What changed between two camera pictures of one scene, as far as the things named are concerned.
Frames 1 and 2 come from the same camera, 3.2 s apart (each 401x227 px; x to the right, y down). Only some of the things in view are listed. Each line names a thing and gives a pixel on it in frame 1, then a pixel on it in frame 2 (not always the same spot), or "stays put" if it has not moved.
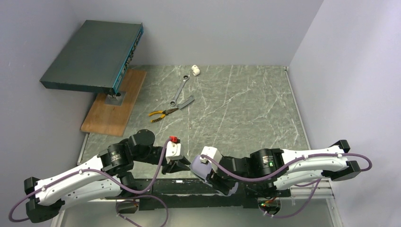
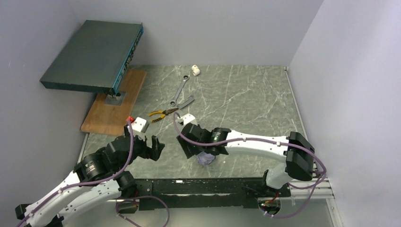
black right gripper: [213, 176] → [189, 141]
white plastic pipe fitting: [196, 71] stays put
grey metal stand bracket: [116, 99] stays put
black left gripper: [169, 166] → [145, 147]
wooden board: [111, 119] stays put
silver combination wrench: [185, 78] stays put
